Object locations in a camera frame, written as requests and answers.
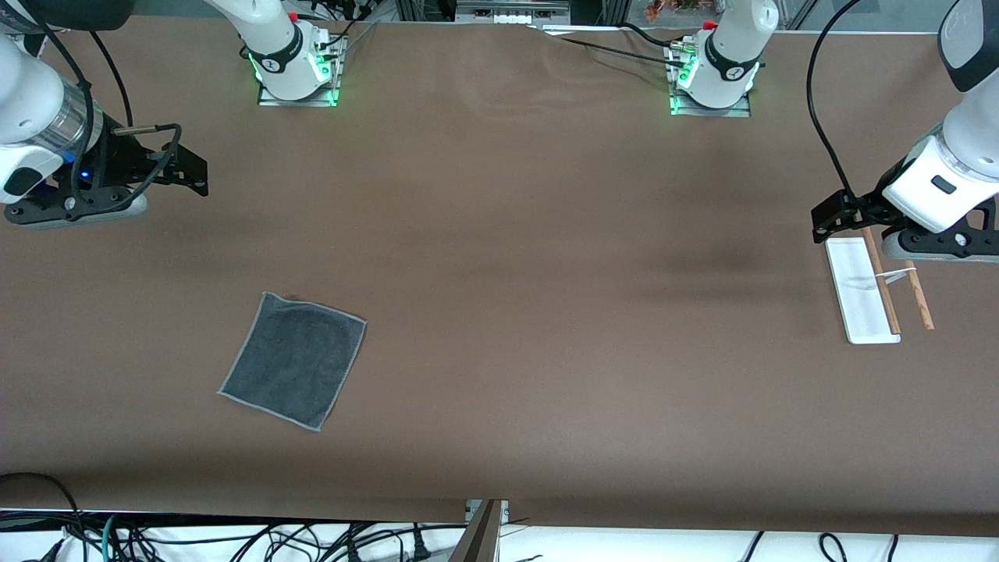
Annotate grey and pink towel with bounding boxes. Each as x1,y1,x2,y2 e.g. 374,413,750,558
217,292,368,432

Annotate white rack with wooden rods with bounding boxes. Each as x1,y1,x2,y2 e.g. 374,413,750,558
825,226,935,345

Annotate orange plastic items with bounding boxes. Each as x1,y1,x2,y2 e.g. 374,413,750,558
644,0,727,21

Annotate brown table cover sheet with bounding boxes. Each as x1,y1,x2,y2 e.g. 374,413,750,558
0,16,999,539

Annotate white flat sheet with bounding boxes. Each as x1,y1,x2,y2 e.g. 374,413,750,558
539,24,627,37

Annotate grey power strip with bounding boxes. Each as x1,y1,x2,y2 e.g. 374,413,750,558
455,0,571,24

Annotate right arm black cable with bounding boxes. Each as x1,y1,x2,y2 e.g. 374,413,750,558
20,0,184,213

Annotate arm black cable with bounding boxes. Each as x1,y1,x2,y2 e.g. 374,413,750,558
20,0,184,213
806,0,867,205

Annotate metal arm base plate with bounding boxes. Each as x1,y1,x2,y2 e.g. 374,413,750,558
669,43,752,118
258,31,346,108

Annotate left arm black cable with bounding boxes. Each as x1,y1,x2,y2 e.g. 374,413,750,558
806,0,867,205

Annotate thin black base cable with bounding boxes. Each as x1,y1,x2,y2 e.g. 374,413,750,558
619,22,691,51
539,31,684,68

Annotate thick black floor cable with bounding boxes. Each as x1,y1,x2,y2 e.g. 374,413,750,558
0,471,85,541

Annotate black cable with plug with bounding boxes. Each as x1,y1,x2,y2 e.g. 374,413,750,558
343,525,432,562

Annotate metal frame beam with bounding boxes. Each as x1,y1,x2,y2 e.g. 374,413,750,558
449,500,510,562

